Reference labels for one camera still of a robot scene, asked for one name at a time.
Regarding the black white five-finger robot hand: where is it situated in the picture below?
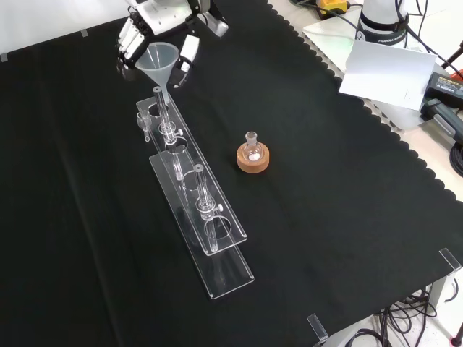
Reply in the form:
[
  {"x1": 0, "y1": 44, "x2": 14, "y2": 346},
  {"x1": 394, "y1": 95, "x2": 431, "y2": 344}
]
[{"x1": 115, "y1": 0, "x2": 203, "y2": 90}]

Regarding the translucent plastic funnel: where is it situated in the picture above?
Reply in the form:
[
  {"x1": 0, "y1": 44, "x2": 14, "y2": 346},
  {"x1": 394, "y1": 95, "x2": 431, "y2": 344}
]
[{"x1": 134, "y1": 42, "x2": 180, "y2": 106}]

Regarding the clear acrylic funnel stand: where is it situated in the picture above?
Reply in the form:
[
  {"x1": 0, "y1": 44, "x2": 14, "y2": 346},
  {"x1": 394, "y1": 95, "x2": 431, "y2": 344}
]
[{"x1": 135, "y1": 85, "x2": 255, "y2": 301}]

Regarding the small glass round-bottom flask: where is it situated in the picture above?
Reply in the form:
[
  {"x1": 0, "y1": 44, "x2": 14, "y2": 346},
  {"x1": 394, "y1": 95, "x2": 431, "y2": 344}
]
[{"x1": 242, "y1": 131, "x2": 263, "y2": 163}]

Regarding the yellow stop button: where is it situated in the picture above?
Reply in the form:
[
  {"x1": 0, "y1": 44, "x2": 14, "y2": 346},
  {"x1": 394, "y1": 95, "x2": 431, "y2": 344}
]
[{"x1": 316, "y1": 0, "x2": 352, "y2": 20}]

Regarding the pale board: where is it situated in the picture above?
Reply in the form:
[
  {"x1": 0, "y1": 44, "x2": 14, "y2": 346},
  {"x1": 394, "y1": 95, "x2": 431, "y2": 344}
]
[{"x1": 338, "y1": 38, "x2": 438, "y2": 111}]

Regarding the black bench cloth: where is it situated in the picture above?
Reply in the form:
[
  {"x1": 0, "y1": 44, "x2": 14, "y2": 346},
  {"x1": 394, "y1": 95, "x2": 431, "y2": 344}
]
[{"x1": 0, "y1": 0, "x2": 463, "y2": 347}]

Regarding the black power adapter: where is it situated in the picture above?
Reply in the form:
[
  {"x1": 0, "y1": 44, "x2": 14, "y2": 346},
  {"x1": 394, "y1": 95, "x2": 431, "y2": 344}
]
[{"x1": 421, "y1": 71, "x2": 463, "y2": 109}]

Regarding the black red tripod leg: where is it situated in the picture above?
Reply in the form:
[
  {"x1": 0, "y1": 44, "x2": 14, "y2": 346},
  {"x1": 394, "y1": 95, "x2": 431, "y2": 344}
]
[{"x1": 440, "y1": 38, "x2": 463, "y2": 70}]

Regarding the clear plastic cloth clip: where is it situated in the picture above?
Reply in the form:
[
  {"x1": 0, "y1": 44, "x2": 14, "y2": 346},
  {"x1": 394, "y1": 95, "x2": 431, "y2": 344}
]
[
  {"x1": 438, "y1": 247, "x2": 463, "y2": 276},
  {"x1": 306, "y1": 313, "x2": 329, "y2": 341}
]

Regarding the silver bench leg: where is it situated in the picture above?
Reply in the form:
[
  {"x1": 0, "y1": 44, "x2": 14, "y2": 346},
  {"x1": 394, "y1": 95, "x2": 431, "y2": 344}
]
[{"x1": 429, "y1": 274, "x2": 453, "y2": 321}]

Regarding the cork flask ring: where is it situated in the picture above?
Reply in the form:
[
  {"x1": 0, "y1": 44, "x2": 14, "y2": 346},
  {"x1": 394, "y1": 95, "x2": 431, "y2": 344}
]
[{"x1": 236, "y1": 143, "x2": 271, "y2": 174}]

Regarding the black coiled cable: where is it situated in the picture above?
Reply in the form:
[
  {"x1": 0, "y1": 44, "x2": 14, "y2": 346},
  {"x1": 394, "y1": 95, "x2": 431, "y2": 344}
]
[{"x1": 449, "y1": 142, "x2": 463, "y2": 171}]

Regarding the black floor cable bundle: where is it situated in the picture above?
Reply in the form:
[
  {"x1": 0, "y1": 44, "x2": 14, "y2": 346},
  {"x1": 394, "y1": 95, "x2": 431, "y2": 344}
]
[{"x1": 374, "y1": 283, "x2": 457, "y2": 347}]

